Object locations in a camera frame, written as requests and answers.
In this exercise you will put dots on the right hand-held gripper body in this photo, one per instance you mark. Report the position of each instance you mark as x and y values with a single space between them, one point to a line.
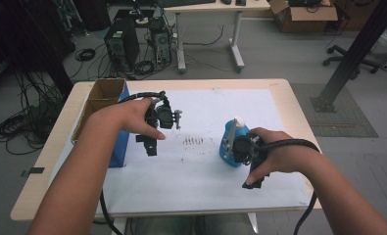
245 148

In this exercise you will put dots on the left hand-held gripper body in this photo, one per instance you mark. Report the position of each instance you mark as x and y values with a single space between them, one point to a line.
163 116

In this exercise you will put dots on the blue detergent bottle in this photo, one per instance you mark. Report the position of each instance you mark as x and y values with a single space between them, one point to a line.
225 137

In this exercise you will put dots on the blue cardboard box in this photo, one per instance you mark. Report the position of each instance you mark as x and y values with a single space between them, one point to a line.
119 150

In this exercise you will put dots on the person's left hand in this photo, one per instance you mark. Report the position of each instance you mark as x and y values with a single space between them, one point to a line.
125 116

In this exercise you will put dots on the person's right hand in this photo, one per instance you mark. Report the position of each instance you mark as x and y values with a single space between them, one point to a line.
285 153

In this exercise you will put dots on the white paper sheet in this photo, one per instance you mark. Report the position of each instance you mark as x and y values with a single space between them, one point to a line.
197 182

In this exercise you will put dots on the small black computer tower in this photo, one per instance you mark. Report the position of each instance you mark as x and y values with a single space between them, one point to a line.
160 40

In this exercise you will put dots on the large black computer tower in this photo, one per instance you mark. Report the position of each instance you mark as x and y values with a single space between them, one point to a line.
120 45

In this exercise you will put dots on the grey floor mat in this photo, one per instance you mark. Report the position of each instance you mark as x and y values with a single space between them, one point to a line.
344 120

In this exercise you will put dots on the black tape strip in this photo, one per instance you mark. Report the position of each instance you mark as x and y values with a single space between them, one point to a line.
34 170

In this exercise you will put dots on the black keyboard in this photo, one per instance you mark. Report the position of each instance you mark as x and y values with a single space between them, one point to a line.
186 2

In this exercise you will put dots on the white desk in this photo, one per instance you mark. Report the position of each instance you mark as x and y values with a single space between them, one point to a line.
214 6

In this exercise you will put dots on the black office chair base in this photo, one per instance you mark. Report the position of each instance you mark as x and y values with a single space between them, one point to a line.
348 58

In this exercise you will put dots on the open brown cardboard box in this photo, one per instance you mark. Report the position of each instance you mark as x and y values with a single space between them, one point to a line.
303 16

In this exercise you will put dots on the dark curtain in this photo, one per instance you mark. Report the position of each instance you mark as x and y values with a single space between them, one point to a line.
27 36

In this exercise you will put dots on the black metal post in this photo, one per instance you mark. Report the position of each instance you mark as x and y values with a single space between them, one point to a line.
354 52

